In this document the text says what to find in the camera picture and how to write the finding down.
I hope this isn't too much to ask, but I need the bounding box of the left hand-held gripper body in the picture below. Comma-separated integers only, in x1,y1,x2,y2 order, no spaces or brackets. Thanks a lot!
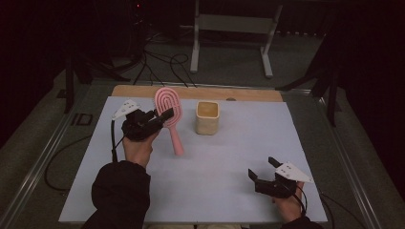
111,98,164,142

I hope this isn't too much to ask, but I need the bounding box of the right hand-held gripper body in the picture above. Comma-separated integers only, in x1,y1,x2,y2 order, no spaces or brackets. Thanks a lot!
254,160,315,200

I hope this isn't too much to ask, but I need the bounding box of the pink hairbrush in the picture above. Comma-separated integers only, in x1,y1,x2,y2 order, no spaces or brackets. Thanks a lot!
154,86,185,157

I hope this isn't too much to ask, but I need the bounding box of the cream square cup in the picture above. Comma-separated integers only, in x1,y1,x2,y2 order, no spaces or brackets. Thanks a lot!
195,100,221,136

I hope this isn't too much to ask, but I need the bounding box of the person's right hand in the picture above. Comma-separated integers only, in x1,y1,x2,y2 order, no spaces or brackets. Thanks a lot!
271,181,306,224

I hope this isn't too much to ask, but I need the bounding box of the person's left hand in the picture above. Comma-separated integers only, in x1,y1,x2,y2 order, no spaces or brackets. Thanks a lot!
121,129,161,169

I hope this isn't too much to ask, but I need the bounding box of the black stand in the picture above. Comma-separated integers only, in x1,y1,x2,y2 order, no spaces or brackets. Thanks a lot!
62,56,132,115
274,31,341,128

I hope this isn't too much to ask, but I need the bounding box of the white metal stand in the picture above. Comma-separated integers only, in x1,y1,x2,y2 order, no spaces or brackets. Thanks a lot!
189,0,284,79

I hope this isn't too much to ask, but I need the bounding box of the right hand-held gripper cable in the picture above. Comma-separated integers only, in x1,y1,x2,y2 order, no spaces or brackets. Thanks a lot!
286,181,309,218

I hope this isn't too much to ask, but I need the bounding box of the hand-held gripper cable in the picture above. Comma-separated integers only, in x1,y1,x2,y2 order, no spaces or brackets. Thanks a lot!
110,118,128,163
286,181,309,218

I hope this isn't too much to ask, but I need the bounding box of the left hand-held gripper cable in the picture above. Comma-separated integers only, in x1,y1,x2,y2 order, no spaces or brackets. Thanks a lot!
110,118,128,163

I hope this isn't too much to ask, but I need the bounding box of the black floor cable bundle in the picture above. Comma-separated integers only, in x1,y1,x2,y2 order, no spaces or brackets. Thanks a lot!
133,30,199,89

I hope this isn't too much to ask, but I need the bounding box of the black floor bracket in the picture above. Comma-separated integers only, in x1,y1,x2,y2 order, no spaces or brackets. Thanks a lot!
71,112,94,127

